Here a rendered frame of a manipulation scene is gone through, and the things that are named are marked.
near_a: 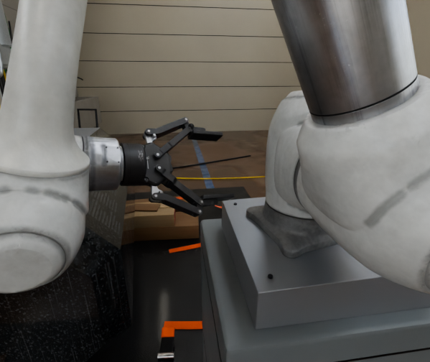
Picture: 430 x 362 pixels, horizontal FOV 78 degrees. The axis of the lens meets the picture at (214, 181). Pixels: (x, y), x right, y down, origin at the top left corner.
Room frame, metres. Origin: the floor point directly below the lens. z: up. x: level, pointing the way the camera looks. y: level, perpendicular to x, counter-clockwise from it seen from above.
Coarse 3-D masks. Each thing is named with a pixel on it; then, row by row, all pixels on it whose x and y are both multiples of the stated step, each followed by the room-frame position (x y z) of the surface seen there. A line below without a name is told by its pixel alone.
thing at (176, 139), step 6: (192, 126) 0.54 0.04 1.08; (180, 132) 0.53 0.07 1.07; (186, 132) 0.53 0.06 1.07; (174, 138) 0.51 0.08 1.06; (180, 138) 0.52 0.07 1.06; (168, 144) 0.49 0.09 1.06; (174, 144) 0.50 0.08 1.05; (162, 150) 0.48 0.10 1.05; (168, 150) 0.50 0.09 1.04; (156, 156) 0.46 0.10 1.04
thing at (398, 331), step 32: (224, 256) 0.50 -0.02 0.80; (224, 288) 0.40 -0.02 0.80; (224, 320) 0.33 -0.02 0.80; (352, 320) 0.33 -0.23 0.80; (384, 320) 0.33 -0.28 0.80; (416, 320) 0.33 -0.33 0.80; (224, 352) 0.28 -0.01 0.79; (256, 352) 0.28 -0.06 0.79; (288, 352) 0.29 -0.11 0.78; (320, 352) 0.30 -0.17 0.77; (352, 352) 0.30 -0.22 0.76; (384, 352) 0.31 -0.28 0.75; (416, 352) 0.32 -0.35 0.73
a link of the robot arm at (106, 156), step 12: (84, 144) 0.40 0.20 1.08; (96, 144) 0.41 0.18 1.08; (108, 144) 0.42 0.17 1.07; (96, 156) 0.39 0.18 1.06; (108, 156) 0.40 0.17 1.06; (120, 156) 0.41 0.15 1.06; (96, 168) 0.39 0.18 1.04; (108, 168) 0.39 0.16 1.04; (120, 168) 0.40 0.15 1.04; (96, 180) 0.39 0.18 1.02; (108, 180) 0.39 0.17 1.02; (120, 180) 0.42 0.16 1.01
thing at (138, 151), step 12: (120, 144) 0.46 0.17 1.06; (132, 144) 0.45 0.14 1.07; (144, 144) 0.48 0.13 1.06; (132, 156) 0.42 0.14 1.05; (144, 156) 0.43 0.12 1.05; (168, 156) 0.48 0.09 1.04; (132, 168) 0.42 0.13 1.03; (144, 168) 0.43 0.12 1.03; (168, 168) 0.47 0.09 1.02; (132, 180) 0.42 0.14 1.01; (144, 180) 0.43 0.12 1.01; (156, 180) 0.44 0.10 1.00
